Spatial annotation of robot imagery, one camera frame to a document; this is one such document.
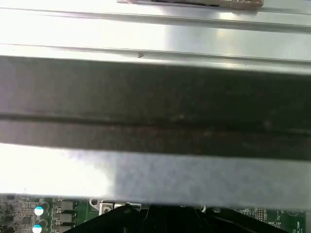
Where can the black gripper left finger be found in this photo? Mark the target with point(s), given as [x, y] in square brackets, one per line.
[136, 223]

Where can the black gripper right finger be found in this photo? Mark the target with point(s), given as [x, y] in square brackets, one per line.
[213, 224]

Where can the CPU socket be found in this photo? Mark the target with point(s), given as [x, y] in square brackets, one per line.
[106, 208]

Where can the green motherboard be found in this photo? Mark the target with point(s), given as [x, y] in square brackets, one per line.
[83, 214]

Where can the grey square choke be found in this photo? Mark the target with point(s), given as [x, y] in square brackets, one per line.
[62, 228]
[63, 216]
[63, 206]

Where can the silver blue-top capacitor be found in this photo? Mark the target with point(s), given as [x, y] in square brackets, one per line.
[37, 228]
[39, 210]

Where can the black open PC case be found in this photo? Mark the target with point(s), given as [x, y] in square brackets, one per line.
[155, 109]

